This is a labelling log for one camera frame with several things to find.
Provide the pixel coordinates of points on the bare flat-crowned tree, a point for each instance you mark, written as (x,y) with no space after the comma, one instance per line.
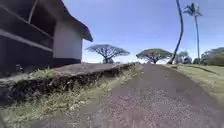
(106,50)

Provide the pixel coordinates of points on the green flat-crowned tree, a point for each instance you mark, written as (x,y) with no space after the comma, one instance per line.
(153,53)

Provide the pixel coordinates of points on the building with dark roof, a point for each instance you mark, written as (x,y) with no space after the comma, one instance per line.
(66,43)

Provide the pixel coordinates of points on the dark grey asphalt path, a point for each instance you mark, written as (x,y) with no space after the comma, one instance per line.
(150,100)

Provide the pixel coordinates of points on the dry grass verge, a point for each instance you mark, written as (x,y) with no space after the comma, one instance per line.
(50,104)

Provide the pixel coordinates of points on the green grass lawn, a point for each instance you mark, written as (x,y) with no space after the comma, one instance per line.
(206,78)

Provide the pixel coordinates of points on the tall thin palm tree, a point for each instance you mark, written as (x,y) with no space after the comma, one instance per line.
(193,9)

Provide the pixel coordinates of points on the row of trees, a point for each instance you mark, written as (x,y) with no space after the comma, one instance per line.
(215,57)

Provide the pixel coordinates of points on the dark stone retaining wall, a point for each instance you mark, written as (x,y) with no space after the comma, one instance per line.
(50,85)

